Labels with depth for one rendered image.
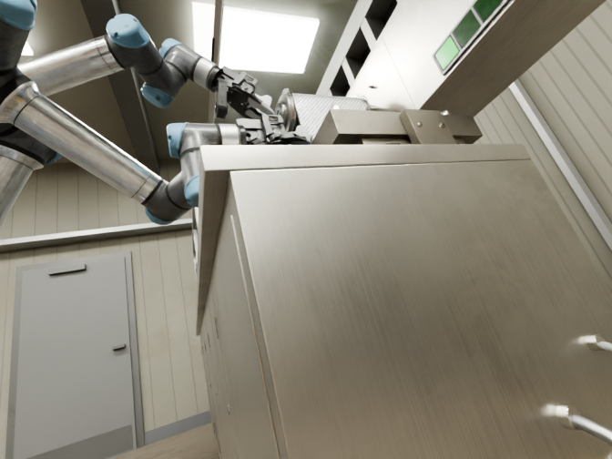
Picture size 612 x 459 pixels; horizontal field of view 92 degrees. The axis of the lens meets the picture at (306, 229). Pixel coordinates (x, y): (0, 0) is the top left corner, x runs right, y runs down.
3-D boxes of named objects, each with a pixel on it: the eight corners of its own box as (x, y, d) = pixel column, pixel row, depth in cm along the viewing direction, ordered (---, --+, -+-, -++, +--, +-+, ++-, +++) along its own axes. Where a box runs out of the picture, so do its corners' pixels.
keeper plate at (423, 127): (418, 158, 59) (399, 115, 63) (453, 158, 63) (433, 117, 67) (426, 150, 57) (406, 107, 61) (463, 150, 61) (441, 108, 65)
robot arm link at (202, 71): (193, 66, 81) (193, 89, 88) (208, 75, 82) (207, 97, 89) (208, 52, 85) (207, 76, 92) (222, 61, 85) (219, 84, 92)
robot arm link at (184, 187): (201, 218, 69) (195, 178, 73) (231, 196, 63) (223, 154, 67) (169, 212, 63) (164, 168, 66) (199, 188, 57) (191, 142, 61)
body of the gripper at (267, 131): (284, 114, 74) (236, 112, 69) (292, 142, 71) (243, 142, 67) (277, 135, 81) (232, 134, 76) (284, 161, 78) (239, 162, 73)
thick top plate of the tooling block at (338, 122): (310, 179, 68) (302, 158, 70) (436, 172, 84) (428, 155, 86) (338, 133, 55) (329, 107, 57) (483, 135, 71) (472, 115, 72)
